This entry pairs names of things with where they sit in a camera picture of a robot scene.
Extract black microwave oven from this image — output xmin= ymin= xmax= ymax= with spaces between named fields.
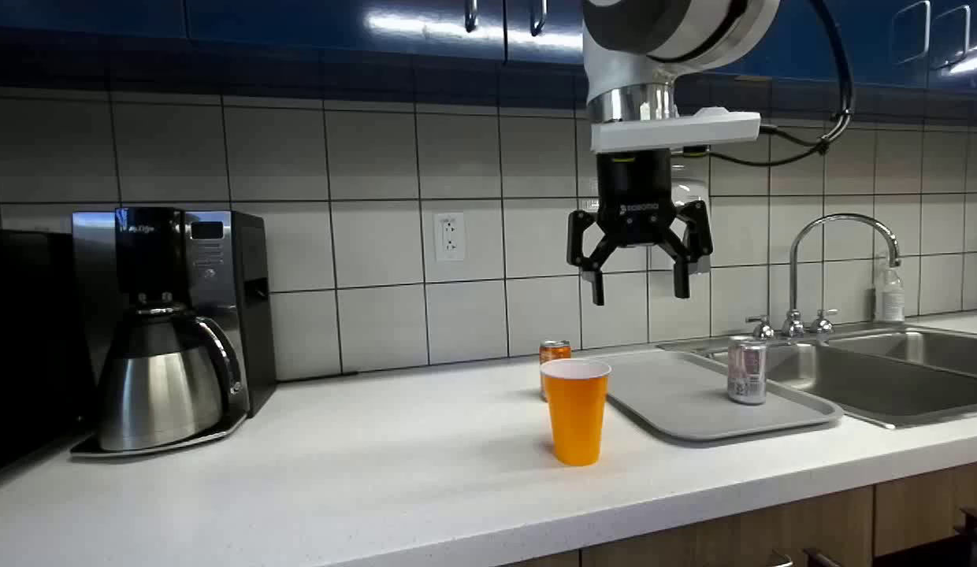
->
xmin=0 ymin=227 xmax=97 ymax=478

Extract stainless steel sink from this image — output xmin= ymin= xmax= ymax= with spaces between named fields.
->
xmin=685 ymin=324 xmax=977 ymax=432

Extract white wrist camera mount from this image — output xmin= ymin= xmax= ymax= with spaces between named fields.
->
xmin=590 ymin=103 xmax=767 ymax=160

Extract black steel coffee maker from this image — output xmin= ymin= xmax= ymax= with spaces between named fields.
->
xmin=68 ymin=204 xmax=281 ymax=463

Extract stainless steel coffee carafe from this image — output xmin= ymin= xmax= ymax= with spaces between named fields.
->
xmin=96 ymin=303 xmax=252 ymax=458

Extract grey plastic tray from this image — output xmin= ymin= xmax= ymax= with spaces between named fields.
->
xmin=596 ymin=347 xmax=845 ymax=448

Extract wooden base cabinets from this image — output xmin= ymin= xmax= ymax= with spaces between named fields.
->
xmin=504 ymin=458 xmax=977 ymax=567

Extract silver soda can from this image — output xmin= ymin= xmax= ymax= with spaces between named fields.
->
xmin=725 ymin=335 xmax=773 ymax=408

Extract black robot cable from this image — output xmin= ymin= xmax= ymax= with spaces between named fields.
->
xmin=707 ymin=0 xmax=861 ymax=174

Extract orange plastic cup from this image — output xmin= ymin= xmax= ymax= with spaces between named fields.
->
xmin=538 ymin=356 xmax=614 ymax=468

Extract white wall outlet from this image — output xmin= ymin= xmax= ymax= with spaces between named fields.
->
xmin=433 ymin=211 xmax=470 ymax=266

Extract chrome gooseneck faucet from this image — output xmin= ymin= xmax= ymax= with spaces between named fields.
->
xmin=747 ymin=211 xmax=906 ymax=343

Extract glossy blue wall cabinets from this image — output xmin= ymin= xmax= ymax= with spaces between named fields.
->
xmin=0 ymin=0 xmax=977 ymax=113

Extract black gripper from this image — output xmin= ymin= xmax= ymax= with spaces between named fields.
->
xmin=563 ymin=149 xmax=716 ymax=310

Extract clear soap bottle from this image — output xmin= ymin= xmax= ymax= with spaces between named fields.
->
xmin=873 ymin=259 xmax=909 ymax=328

